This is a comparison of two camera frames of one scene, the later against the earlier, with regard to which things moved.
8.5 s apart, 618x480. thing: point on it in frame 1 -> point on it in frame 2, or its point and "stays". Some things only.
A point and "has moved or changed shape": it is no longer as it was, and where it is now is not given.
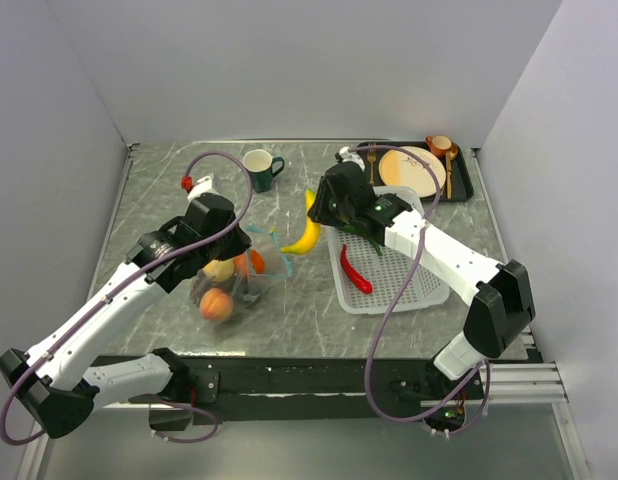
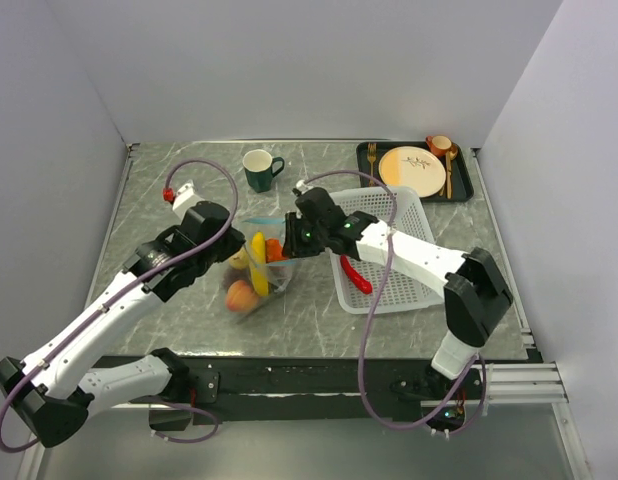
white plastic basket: (388, 273) stays
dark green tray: (462, 183) stays
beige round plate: (399, 168) stays
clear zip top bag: (229, 282) has moved or changed shape
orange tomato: (249, 263) -> (274, 251)
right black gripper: (318, 209) -> (294, 247)
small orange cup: (439, 144) stays
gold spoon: (449, 156) stays
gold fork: (371, 156) stays
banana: (311, 234) has moved or changed shape
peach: (214, 305) -> (240, 296)
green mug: (260, 163) stays
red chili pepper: (361, 281) stays
